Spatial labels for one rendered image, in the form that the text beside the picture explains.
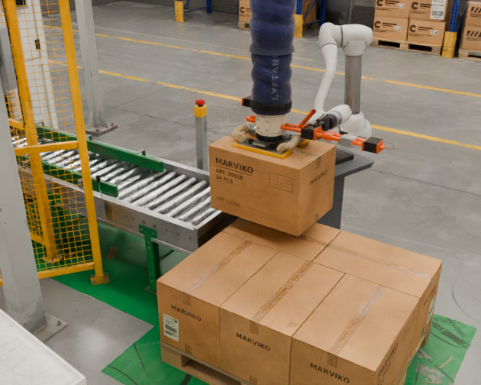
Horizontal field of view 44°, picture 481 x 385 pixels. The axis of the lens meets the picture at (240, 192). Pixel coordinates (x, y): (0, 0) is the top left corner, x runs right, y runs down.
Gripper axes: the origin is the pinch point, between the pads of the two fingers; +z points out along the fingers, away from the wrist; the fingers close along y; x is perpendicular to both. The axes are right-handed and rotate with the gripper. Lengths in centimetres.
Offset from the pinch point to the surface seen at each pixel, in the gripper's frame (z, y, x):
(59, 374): 183, 19, -8
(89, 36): -160, 17, 336
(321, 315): 59, 66, -38
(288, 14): 4, -59, 16
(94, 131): -147, 116, 331
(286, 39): 4, -47, 16
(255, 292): 61, 66, -2
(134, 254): 7, 120, 133
